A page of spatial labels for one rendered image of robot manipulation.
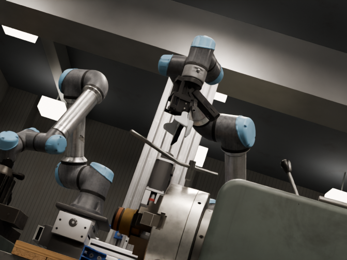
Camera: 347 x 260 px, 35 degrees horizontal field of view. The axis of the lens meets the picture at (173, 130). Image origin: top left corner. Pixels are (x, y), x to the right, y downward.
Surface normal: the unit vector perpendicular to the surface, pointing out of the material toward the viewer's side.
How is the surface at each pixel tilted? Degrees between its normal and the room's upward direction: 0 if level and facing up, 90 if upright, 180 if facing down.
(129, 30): 90
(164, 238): 106
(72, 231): 90
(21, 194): 90
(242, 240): 90
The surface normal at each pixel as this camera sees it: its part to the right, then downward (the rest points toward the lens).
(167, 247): -0.17, 0.02
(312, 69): 0.06, -0.36
